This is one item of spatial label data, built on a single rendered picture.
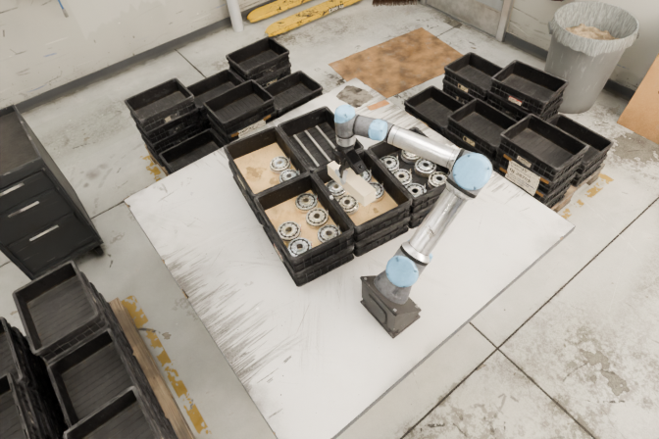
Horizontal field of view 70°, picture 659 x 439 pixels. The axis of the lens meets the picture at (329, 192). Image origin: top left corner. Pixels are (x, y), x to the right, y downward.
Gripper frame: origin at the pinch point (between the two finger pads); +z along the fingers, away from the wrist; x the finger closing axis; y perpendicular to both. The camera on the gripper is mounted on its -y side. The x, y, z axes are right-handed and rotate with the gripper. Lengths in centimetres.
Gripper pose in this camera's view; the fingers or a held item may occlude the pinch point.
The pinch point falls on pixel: (350, 179)
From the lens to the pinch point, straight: 194.9
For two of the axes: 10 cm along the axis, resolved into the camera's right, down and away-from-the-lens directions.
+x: -7.9, 4.9, -3.7
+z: 0.6, 6.6, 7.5
